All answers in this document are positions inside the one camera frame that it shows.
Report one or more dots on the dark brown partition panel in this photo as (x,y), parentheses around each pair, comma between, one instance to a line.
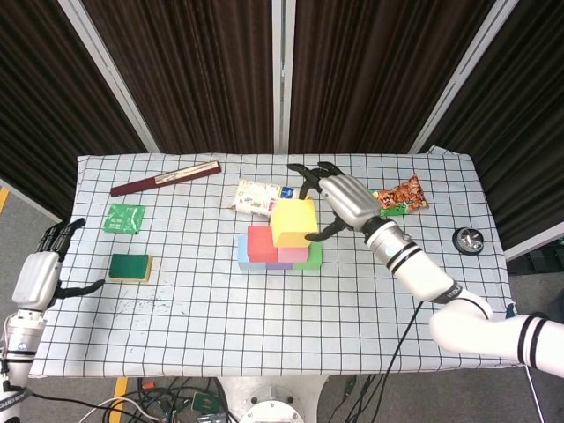
(529,132)
(44,110)
(189,75)
(365,75)

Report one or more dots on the green circuit board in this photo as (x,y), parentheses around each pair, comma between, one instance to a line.
(205,402)

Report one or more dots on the green foam cube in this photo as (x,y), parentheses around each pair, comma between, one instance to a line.
(310,262)

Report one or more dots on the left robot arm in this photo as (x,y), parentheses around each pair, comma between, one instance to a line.
(22,352)

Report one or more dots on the black round metal cap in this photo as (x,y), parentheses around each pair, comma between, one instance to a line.
(468,240)

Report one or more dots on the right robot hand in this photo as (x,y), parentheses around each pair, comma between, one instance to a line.
(348,198)

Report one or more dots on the white checkered tablecloth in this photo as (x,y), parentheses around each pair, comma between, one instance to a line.
(198,321)

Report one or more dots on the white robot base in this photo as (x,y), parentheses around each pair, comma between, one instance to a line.
(273,396)

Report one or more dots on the light blue foam cube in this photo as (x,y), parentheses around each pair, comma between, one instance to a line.
(242,257)

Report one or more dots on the grey partition base rail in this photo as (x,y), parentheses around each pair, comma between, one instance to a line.
(31,200)
(533,246)

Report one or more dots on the yellow foam cube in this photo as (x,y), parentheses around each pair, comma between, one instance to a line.
(293,218)

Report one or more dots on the white biscuit package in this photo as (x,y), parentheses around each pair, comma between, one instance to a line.
(255,198)

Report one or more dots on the red foam cube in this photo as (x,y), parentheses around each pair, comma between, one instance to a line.
(260,244)

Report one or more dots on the green orange snack bag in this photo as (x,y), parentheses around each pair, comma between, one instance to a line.
(403,196)

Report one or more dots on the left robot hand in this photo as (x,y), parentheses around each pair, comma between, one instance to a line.
(37,277)

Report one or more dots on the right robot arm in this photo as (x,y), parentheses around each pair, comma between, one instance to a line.
(462,317)

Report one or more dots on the pink foam cube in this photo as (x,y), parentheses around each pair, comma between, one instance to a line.
(293,254)

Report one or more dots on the dark red folded fan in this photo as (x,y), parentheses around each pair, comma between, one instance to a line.
(165,178)

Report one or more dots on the grey partition post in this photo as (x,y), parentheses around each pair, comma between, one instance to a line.
(110,83)
(462,75)
(282,75)

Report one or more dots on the purple foam cube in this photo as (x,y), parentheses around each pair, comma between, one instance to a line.
(279,265)

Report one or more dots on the green yellow sponge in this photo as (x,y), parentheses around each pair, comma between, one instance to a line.
(129,266)

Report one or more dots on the green sachet packet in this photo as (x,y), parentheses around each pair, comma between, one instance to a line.
(124,218)

